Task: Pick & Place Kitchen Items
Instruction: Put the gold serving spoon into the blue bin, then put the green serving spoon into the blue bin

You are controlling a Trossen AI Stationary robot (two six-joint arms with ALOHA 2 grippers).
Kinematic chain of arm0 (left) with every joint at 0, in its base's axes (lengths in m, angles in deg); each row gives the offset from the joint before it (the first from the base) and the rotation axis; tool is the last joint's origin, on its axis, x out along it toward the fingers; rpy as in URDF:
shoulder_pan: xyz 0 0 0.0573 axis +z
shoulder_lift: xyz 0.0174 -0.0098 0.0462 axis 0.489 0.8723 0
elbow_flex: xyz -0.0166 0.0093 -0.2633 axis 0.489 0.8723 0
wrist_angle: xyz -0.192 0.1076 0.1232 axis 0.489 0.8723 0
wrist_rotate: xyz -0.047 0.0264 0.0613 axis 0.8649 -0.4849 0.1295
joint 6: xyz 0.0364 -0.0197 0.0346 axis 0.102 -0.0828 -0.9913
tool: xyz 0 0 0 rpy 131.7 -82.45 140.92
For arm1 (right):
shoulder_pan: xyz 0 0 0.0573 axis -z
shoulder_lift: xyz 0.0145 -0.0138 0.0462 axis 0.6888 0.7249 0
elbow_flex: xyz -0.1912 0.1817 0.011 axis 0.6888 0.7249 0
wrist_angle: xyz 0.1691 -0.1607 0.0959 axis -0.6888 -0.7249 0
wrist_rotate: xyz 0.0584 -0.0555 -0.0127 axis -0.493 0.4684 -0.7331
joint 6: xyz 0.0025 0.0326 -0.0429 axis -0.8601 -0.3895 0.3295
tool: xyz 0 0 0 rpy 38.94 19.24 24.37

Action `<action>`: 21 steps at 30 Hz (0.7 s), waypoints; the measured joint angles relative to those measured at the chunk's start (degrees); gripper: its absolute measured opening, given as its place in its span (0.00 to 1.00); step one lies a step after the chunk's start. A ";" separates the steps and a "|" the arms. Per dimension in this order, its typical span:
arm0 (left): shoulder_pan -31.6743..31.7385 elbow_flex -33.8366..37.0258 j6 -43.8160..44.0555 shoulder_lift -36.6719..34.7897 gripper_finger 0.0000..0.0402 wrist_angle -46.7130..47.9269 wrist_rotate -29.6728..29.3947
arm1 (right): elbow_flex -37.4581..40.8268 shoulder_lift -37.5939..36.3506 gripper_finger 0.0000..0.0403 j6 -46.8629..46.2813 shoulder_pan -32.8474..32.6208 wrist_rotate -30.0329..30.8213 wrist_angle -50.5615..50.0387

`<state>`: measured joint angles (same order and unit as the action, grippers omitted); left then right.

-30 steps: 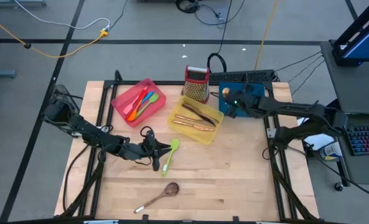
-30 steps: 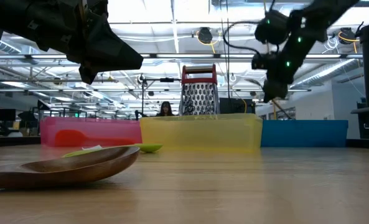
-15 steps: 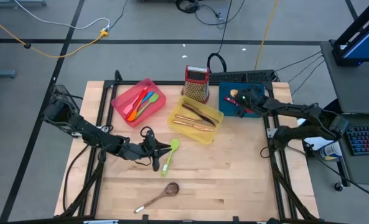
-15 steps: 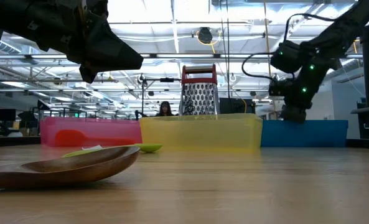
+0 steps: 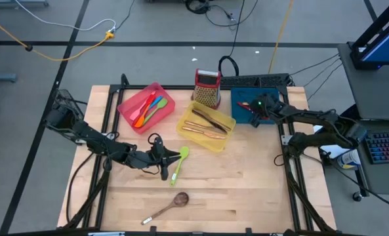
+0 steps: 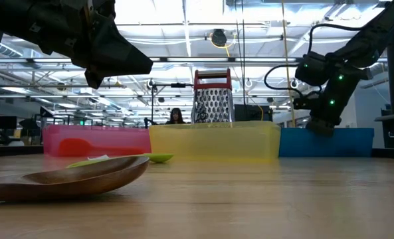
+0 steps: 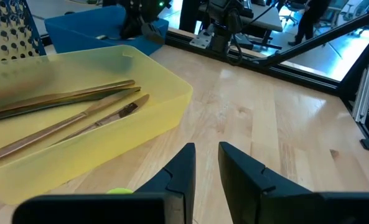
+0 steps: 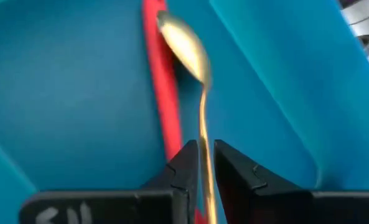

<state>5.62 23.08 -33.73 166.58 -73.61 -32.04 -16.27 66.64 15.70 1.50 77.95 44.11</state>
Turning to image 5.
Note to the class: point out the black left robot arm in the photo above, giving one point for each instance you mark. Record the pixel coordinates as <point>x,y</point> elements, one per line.
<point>92,137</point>

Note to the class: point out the red steel box grater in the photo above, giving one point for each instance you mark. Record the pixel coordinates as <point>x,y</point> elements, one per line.
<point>206,95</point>

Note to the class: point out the backlit computer keyboard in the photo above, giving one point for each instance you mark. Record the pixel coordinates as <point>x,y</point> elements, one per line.
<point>384,147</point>

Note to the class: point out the black desk caster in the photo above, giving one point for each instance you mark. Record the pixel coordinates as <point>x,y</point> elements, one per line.
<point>357,196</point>

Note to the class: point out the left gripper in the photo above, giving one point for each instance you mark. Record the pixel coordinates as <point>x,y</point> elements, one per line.
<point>148,159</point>

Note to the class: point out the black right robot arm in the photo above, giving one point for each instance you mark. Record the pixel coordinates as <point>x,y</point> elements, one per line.
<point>328,128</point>

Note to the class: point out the grey table foot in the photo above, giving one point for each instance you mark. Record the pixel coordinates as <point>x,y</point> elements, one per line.
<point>0,77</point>
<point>17,2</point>

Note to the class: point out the red silicone spoon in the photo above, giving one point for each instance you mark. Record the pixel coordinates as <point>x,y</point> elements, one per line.
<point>245,106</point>

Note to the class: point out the white blue label bottle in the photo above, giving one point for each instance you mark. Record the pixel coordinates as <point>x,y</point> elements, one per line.
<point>349,160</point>

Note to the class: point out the orange silicone spatula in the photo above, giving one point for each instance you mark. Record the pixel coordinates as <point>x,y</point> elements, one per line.
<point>138,124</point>

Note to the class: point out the copper table knife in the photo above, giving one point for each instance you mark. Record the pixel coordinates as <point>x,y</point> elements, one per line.
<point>195,124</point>
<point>200,132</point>

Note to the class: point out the black aluminium table frame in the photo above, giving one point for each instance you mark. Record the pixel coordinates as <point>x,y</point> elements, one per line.
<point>182,87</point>

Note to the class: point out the red silicone spatula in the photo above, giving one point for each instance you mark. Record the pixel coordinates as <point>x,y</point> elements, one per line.
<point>150,100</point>

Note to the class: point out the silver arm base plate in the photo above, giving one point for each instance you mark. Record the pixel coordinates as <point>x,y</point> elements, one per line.
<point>285,139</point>

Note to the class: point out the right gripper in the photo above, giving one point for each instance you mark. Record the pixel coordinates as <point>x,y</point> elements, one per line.
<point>264,106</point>

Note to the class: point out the blue plastic bin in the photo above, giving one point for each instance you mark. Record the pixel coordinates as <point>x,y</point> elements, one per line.
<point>240,116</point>

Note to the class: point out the grey computer desk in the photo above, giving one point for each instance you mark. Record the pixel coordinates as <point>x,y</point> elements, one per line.
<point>387,178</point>

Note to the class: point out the black table knife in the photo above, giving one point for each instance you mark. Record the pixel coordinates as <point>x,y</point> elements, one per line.
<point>207,119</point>

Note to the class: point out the grey side table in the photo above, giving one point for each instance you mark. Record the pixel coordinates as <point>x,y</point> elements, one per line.
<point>371,95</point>

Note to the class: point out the pink silicone spatula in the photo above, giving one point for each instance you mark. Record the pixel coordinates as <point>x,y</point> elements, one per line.
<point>136,113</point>

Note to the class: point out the pink translucent plastic bin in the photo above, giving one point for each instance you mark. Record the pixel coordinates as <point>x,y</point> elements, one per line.
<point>128,106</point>

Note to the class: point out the white paper sheet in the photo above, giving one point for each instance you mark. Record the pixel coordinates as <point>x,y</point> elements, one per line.
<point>332,151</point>

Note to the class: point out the silver aluminium bar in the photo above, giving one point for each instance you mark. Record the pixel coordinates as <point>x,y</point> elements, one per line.
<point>105,234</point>

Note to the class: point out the large computer monitor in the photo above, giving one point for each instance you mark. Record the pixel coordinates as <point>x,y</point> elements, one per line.
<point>387,46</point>

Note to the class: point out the wooden spoon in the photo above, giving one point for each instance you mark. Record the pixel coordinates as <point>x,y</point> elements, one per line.
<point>181,199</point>

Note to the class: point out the yellow translucent plastic bin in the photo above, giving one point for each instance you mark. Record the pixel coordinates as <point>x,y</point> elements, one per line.
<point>214,144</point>

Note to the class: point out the green silicone spoon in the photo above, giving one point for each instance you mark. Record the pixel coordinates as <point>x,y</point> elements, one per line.
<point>183,152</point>

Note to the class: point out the black mesh control box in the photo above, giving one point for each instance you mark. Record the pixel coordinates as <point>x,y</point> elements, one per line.
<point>68,100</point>

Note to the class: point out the green silicone spatula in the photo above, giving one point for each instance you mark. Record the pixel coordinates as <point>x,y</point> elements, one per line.
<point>162,104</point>

